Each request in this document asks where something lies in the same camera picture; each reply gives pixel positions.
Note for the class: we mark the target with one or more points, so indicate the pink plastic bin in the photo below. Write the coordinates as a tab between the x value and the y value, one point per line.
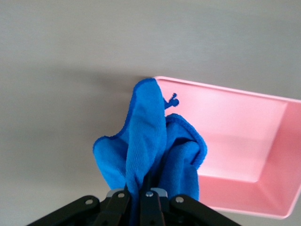
235	141

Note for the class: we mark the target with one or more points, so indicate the blue microfiber cloth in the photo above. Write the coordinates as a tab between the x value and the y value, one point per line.
145	141

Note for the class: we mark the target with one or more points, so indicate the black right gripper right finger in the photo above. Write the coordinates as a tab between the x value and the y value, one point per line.
150	209

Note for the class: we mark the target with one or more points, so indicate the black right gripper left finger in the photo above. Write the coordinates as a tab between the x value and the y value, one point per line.
113	207

